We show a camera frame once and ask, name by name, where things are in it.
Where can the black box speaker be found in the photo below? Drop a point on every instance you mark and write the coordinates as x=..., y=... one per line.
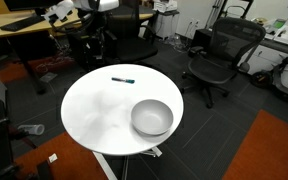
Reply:
x=202, y=38

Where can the grey floor plate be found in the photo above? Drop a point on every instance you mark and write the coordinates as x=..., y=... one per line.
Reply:
x=48, y=77

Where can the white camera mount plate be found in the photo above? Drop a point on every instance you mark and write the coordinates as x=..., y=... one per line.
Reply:
x=61, y=9

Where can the black mesh office chair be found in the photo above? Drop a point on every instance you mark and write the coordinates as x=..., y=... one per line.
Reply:
x=222, y=63

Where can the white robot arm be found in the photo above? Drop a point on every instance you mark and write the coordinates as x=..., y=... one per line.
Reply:
x=105, y=4

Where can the black computer monitor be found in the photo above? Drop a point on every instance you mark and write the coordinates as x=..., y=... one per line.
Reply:
x=30, y=4

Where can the black kick scooter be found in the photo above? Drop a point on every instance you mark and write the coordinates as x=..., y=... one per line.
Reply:
x=284, y=80

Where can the clear plastic cup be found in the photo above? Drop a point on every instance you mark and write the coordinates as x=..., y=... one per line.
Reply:
x=32, y=129

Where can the black padded office chair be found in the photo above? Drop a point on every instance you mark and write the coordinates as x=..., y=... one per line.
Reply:
x=134, y=46

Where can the black upright post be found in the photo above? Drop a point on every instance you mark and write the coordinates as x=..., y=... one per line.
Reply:
x=44, y=170

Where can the green white packet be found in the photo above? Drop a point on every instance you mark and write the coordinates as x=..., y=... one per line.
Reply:
x=279, y=23

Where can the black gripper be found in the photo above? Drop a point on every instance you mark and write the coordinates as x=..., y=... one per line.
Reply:
x=69, y=17

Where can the small white card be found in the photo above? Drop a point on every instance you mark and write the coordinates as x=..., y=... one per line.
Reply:
x=53, y=158

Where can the black tripod stand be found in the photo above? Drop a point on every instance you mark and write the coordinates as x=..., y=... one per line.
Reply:
x=217, y=13

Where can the teal black marker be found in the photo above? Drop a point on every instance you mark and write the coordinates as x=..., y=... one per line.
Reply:
x=122, y=80

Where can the light wooden desk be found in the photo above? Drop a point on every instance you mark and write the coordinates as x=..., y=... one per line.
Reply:
x=4, y=21

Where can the white table base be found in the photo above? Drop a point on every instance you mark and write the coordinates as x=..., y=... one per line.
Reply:
x=105, y=165

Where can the grey bowl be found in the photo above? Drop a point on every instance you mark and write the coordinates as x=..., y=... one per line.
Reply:
x=152, y=116

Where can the black computer keyboard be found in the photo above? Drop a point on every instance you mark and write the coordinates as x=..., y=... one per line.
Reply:
x=22, y=23

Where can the white printer box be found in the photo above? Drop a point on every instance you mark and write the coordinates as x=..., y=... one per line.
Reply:
x=165, y=6

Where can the small white drawer cabinet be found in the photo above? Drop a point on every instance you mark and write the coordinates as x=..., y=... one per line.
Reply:
x=166, y=25

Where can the yellow tape roll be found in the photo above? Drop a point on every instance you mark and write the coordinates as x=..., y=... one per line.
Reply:
x=260, y=20

